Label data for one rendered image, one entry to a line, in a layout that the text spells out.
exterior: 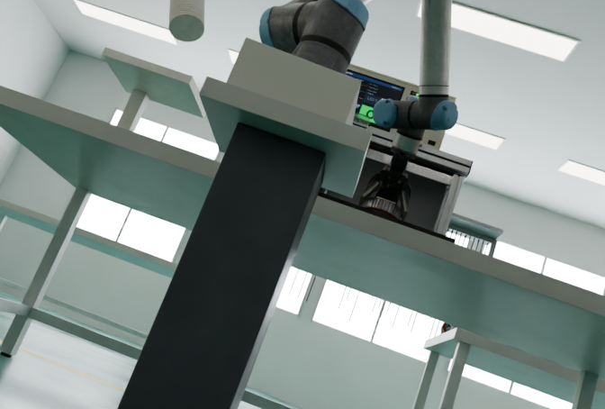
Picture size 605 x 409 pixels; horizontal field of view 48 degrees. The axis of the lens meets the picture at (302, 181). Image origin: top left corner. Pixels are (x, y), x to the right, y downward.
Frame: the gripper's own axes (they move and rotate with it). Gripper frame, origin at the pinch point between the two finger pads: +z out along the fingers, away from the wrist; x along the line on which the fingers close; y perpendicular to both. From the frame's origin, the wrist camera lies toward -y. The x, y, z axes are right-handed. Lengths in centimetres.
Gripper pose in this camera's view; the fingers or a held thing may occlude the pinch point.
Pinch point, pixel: (381, 212)
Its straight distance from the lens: 200.3
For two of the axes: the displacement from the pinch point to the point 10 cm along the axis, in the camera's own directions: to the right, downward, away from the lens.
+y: -2.0, 2.1, -9.6
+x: 9.3, 3.4, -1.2
